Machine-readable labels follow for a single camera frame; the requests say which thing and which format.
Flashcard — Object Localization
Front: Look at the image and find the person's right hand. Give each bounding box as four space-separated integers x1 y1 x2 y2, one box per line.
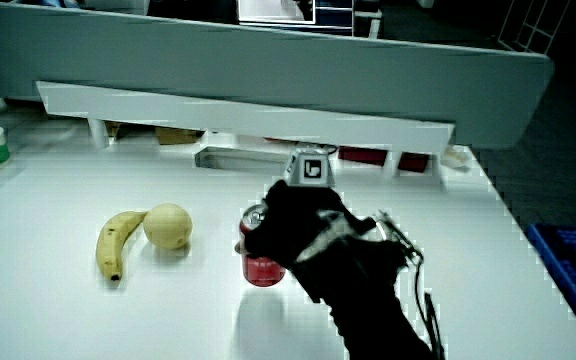
234 146 419 305

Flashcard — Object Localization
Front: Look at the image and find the red cola can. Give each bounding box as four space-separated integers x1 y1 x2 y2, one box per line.
238 201 287 288

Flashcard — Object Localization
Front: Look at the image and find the person's right forearm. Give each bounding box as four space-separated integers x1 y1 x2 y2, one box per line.
317 259 442 360

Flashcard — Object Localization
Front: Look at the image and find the metal tray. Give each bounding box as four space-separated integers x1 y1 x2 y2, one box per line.
193 145 295 174

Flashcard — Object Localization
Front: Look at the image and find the red box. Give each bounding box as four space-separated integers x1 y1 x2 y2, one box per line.
337 145 389 168
397 152 432 175

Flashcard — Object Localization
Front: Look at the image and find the white desk shelf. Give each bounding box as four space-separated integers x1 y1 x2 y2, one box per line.
35 80 456 192

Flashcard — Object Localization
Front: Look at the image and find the yellow round fruit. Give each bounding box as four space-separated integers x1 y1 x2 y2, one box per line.
142 202 194 251

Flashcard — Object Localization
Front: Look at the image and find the brown cardboard box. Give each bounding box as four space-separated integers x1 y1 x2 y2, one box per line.
154 125 205 147

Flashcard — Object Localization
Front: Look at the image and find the grey partition panel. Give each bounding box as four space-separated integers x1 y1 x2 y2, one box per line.
0 0 556 151

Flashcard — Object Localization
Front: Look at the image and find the yellow banana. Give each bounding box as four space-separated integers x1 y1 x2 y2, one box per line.
95 209 150 282

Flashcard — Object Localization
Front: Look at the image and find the white framed screen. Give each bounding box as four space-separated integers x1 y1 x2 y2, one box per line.
236 0 317 26

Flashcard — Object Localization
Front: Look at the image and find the blue board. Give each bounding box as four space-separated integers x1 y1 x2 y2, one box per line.
524 222 576 359

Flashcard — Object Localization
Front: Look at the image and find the black cable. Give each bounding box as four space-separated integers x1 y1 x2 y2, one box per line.
375 209 447 360

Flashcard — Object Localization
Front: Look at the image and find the white wire rack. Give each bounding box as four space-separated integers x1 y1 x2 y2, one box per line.
496 0 573 56

